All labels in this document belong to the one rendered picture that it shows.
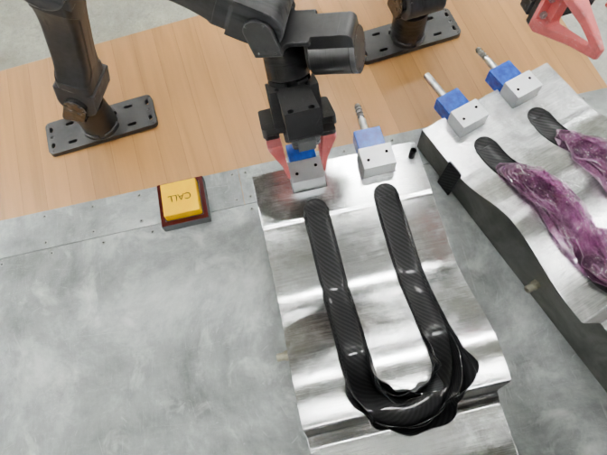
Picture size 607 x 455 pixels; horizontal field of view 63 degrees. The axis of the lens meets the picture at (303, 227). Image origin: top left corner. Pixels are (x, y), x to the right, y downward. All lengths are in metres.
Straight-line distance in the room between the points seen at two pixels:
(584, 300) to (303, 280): 0.39
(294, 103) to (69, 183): 0.50
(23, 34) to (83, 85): 1.66
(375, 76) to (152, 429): 0.71
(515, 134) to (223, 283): 0.53
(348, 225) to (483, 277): 0.24
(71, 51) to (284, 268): 0.42
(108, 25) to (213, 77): 1.38
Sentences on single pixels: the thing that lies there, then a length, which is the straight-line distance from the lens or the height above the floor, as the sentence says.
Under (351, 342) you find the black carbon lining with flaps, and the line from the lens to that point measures 0.67.
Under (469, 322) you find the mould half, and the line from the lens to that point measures 0.68.
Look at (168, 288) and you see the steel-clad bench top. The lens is 0.84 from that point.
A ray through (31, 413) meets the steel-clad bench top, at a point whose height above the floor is 0.80.
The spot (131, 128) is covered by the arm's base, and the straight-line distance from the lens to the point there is 0.98.
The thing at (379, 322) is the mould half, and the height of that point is 0.91.
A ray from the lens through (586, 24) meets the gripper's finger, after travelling 0.55.
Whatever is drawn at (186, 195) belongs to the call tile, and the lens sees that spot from 0.85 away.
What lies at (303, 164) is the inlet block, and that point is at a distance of 0.75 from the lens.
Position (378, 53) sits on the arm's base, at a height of 0.81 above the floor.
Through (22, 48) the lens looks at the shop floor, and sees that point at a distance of 2.45.
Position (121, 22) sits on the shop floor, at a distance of 2.36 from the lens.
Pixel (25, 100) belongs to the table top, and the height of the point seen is 0.80.
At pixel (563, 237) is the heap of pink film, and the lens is 0.79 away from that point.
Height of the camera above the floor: 1.57
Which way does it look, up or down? 68 degrees down
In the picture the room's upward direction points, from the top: 7 degrees counter-clockwise
